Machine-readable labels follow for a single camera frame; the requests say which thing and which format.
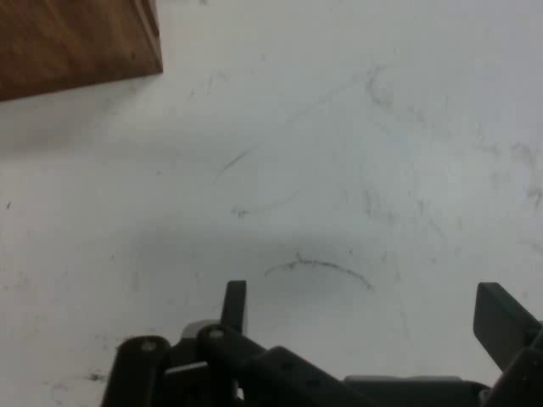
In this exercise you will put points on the brown wooden cabinet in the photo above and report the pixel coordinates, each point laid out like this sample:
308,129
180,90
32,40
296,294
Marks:
72,42

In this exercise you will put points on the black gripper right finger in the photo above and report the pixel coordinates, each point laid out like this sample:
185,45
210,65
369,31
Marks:
505,326

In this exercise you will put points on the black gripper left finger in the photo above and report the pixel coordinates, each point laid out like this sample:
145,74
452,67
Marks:
220,373

